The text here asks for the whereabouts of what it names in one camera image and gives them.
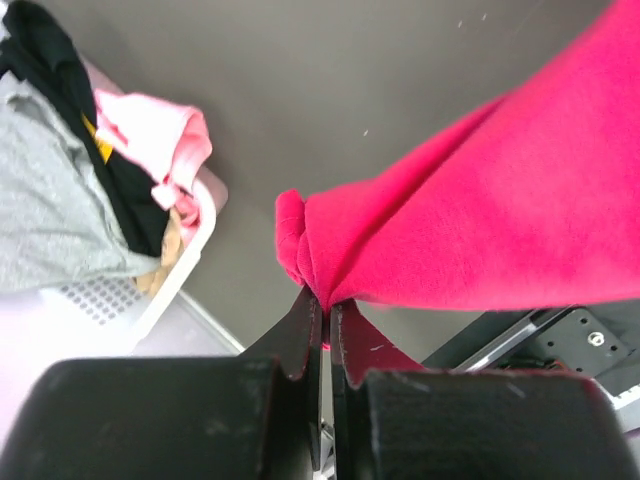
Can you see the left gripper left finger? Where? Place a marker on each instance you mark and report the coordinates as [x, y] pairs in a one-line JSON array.
[[252, 416]]

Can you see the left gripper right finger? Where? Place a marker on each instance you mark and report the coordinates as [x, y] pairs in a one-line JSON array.
[[395, 419]]

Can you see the magenta t shirt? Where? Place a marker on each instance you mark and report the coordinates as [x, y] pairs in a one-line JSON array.
[[531, 200]]

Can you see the white laundry basket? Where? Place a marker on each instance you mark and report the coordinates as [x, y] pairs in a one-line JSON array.
[[111, 317]]

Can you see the beige garment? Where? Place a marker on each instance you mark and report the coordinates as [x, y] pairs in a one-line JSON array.
[[172, 249]]

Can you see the grey t shirt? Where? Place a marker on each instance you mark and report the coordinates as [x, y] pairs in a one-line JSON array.
[[57, 224]]

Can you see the light pink t shirt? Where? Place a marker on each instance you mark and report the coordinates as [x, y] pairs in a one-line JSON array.
[[169, 141]]

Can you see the black t shirt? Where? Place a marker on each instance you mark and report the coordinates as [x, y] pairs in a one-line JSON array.
[[40, 51]]

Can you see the aluminium frame rail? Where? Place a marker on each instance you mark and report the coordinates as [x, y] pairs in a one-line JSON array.
[[210, 325]]

